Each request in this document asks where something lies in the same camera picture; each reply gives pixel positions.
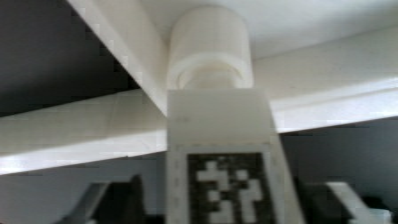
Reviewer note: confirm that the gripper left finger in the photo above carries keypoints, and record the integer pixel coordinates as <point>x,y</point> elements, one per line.
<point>111,204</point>

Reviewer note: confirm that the white front fence rail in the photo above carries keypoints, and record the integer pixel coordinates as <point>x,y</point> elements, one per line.
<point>111,127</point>

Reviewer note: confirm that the white table leg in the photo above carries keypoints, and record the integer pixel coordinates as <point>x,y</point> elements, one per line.
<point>230,185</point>

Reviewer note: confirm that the white square table top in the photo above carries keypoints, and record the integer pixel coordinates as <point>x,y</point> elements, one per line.
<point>312,49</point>

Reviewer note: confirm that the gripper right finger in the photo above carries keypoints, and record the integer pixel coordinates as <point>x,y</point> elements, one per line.
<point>336,206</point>

